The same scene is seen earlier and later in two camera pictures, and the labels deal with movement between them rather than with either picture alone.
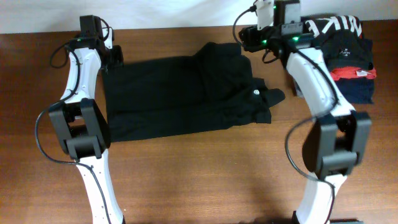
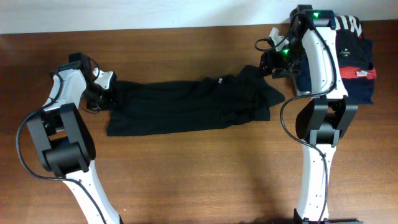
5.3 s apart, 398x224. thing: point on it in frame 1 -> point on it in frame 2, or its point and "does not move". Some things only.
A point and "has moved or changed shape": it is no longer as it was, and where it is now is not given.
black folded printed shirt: x=343 y=42 does not move
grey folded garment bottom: x=298 y=91 does not move
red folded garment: x=351 y=73 does not move
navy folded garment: x=358 y=90 does not move
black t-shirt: x=214 y=89 has moved or changed shape
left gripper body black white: x=114 y=56 -> x=99 y=96
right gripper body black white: x=260 y=40 -> x=284 y=61
